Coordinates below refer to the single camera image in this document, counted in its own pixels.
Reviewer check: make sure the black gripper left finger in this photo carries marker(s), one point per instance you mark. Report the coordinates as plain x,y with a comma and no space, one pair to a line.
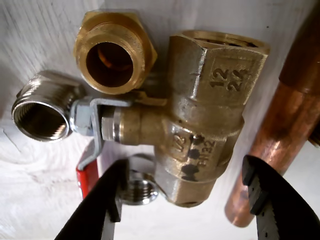
100,200

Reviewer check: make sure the copper pipe piece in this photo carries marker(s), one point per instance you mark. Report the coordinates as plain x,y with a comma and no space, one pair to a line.
282,120

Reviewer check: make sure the chrome cap nut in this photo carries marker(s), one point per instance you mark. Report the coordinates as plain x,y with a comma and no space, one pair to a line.
142,165

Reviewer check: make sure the small brass hex nipple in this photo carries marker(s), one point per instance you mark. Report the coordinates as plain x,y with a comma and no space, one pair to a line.
112,30

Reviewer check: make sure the white painted wooden board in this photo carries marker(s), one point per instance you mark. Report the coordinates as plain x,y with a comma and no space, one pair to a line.
37,187

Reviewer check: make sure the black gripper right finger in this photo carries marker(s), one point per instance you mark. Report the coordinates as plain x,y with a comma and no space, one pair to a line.
282,207

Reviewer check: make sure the small silver threaded bushing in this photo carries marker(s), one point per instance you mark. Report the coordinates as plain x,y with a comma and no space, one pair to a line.
42,85

